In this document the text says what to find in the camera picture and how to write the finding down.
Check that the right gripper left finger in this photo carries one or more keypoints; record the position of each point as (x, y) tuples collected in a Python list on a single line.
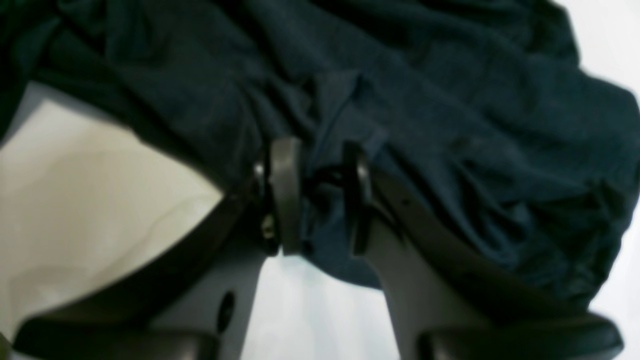
[(195, 300)]

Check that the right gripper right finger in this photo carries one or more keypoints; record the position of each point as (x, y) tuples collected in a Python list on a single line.
[(447, 302)]

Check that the black long-sleeve t-shirt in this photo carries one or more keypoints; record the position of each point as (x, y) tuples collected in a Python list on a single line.
[(480, 107)]

